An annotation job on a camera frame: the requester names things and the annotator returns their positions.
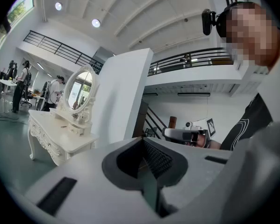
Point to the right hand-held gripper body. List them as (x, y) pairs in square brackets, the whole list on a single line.
[(201, 126)]

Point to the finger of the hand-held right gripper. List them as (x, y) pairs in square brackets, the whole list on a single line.
[(173, 134)]

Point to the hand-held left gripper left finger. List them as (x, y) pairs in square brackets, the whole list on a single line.
[(83, 171)]

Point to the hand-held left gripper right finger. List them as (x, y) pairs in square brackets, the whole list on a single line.
[(196, 171)]

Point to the white curved drawer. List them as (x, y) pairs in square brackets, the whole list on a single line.
[(75, 129)]

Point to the cream vanity dressing table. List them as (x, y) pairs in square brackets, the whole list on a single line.
[(60, 135)]

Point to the person's right hand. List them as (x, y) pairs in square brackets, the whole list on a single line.
[(203, 141)]

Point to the black stair railing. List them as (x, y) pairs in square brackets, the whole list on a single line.
[(153, 119)]

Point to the person's black printed t-shirt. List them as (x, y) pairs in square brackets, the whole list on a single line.
[(247, 122)]

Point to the clear glass perfume bottle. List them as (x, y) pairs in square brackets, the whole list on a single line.
[(84, 119)]

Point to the brown flower ornament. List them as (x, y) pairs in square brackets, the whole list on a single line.
[(75, 116)]

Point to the white partition panel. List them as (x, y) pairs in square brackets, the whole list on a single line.
[(121, 90)]

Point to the black metal railing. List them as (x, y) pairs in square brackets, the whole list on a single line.
[(60, 46), (200, 55)]

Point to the white oval carved mirror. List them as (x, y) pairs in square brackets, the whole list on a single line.
[(80, 90)]

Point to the black office chair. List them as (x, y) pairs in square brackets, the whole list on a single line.
[(27, 97)]

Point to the person's head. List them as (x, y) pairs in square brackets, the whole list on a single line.
[(252, 36)]

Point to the white work table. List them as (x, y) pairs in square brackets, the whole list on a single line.
[(6, 81)]

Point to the round ceiling light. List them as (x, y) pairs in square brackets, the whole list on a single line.
[(58, 6), (95, 23)]

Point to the high window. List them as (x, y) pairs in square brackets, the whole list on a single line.
[(19, 10)]

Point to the black head-worn camera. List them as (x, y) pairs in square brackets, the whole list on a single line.
[(206, 22)]

